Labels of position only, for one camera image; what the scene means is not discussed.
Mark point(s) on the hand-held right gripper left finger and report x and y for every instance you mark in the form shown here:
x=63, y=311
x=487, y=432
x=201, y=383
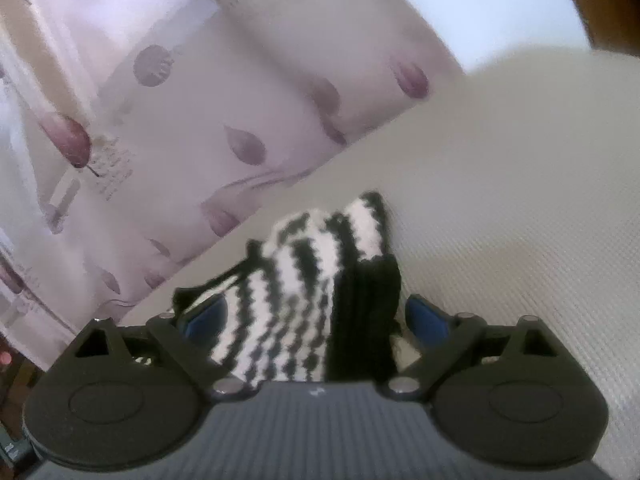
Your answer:
x=206, y=319

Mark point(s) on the pink leaf-print blanket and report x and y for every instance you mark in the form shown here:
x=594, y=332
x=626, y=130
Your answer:
x=210, y=110

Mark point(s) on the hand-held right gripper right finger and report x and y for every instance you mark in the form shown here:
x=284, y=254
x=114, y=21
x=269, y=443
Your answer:
x=426, y=317

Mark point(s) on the dark wooden furniture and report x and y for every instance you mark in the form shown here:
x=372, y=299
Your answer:
x=605, y=0

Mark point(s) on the black white striped knit garment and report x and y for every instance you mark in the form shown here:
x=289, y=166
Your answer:
x=300, y=285

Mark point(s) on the beige textured bed sheet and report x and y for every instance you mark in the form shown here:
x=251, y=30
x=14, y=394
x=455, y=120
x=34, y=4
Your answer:
x=500, y=200

